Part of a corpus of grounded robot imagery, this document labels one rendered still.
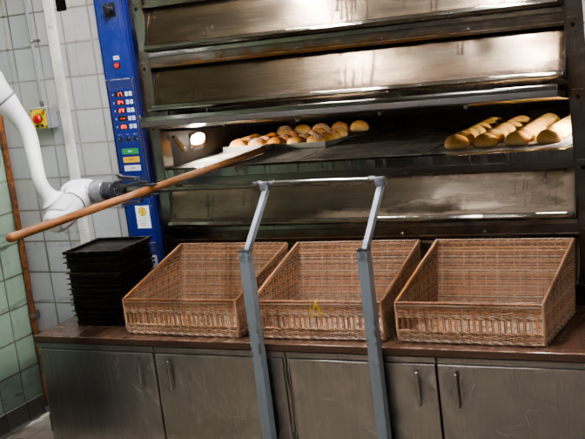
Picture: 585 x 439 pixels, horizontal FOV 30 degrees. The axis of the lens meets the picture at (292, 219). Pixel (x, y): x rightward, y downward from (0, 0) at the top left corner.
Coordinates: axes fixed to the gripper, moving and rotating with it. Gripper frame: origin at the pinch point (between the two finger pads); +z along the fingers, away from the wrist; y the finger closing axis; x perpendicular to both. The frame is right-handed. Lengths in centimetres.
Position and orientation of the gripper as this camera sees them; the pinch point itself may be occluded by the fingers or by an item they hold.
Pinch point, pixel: (148, 189)
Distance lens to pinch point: 427.1
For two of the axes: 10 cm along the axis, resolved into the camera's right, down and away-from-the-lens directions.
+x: -4.6, 2.2, -8.6
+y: 1.2, 9.8, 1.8
